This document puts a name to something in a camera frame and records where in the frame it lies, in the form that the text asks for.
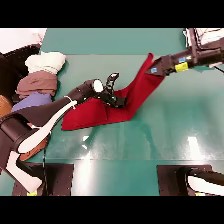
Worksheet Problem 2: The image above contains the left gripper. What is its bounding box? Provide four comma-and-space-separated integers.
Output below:
96, 87, 128, 110

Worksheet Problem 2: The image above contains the brown garment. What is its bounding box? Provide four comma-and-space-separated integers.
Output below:
15, 70, 59, 100

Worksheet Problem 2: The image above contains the black garment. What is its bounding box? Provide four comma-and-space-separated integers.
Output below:
0, 44, 42, 103

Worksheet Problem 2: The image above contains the red T-shirt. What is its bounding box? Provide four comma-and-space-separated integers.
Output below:
61, 52, 167, 132

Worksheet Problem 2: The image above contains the cream garment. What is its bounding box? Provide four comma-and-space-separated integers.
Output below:
24, 51, 67, 75

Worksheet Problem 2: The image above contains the lavender blue garment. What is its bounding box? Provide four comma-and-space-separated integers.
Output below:
11, 92, 53, 113

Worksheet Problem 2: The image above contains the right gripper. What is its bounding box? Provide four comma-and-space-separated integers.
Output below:
150, 49, 200, 78

